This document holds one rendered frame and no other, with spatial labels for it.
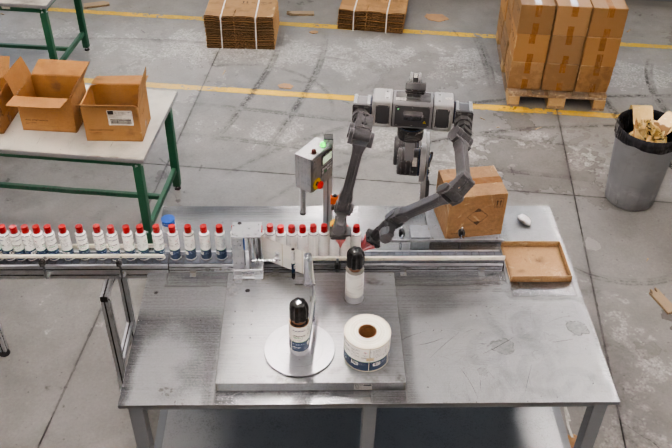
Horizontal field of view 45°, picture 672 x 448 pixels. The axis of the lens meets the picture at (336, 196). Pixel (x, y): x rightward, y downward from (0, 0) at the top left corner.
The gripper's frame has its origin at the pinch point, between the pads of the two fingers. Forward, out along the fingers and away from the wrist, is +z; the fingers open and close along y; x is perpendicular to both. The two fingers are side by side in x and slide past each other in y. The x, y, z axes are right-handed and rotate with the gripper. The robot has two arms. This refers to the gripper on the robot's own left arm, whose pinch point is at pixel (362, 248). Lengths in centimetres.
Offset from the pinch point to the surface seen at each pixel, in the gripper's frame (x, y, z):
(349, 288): -8.6, 31.2, 2.7
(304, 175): -49, -1, -18
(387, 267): 14.3, 5.4, -1.2
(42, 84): -156, -159, 111
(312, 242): -23.3, 1.7, 10.0
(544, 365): 67, 67, -36
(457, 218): 36, -16, -34
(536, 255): 77, -4, -46
